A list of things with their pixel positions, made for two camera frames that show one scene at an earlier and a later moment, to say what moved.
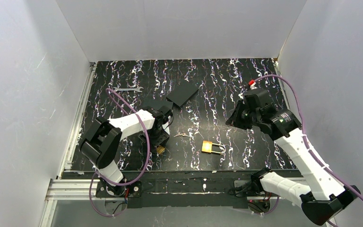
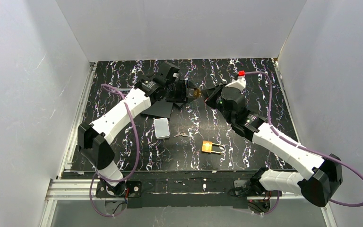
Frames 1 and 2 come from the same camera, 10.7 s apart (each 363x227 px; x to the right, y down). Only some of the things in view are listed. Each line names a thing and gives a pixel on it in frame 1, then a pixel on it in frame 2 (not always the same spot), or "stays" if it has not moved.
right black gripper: x=237 y=113 -> x=214 y=97
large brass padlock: x=207 y=146 stays
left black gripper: x=160 y=137 -> x=179 y=92
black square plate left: x=156 y=104 stays
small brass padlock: x=160 y=149 -> x=197 y=92
